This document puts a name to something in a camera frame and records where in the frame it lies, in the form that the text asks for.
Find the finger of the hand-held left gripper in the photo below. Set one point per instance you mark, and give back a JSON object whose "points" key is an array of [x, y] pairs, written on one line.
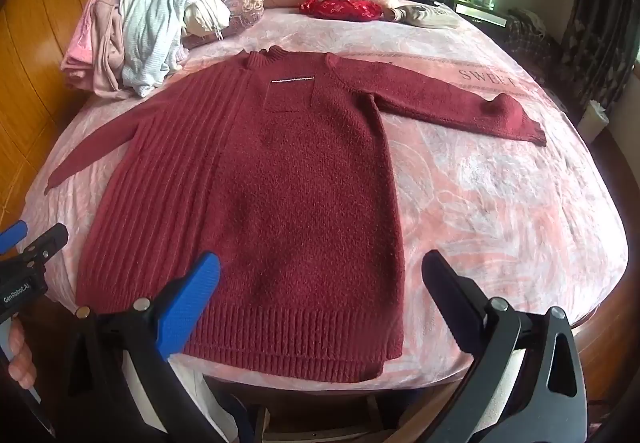
{"points": [[12, 234], [47, 243]]}

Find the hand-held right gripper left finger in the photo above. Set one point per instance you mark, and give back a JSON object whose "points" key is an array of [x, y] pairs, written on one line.
{"points": [[192, 298]]}

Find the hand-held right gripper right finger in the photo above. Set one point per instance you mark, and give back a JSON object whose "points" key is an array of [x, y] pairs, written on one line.
{"points": [[450, 295]]}

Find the dark red knit sweater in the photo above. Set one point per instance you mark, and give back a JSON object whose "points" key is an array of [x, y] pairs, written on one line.
{"points": [[275, 198]]}

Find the pile of white pink clothes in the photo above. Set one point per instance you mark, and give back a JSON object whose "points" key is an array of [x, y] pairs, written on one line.
{"points": [[150, 23]]}

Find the person's left hand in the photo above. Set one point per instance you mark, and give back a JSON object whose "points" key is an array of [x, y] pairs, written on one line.
{"points": [[21, 358]]}

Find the pink floral blanket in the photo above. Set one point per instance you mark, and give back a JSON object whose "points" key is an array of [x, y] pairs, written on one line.
{"points": [[500, 203]]}

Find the light pink folded garment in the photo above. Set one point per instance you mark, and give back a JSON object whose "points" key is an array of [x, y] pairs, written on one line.
{"points": [[77, 48]]}

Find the beige zippered garment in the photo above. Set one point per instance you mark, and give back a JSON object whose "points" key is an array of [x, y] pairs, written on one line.
{"points": [[202, 20]]}

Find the dark checked sofa cover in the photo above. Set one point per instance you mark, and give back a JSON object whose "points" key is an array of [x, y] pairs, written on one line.
{"points": [[530, 35]]}

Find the beige cap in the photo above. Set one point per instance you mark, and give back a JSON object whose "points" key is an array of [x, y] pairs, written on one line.
{"points": [[430, 17]]}

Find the dark side table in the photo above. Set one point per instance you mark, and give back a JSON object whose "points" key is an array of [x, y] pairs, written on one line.
{"points": [[482, 13]]}

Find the dark curtain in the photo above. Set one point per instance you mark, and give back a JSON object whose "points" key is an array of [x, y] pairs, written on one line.
{"points": [[600, 38]]}

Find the paisley patterned pillow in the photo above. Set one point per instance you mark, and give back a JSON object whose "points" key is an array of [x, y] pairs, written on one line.
{"points": [[246, 3]]}

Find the red embroidered pouch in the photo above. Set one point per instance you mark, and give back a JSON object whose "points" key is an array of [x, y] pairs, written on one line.
{"points": [[342, 9]]}

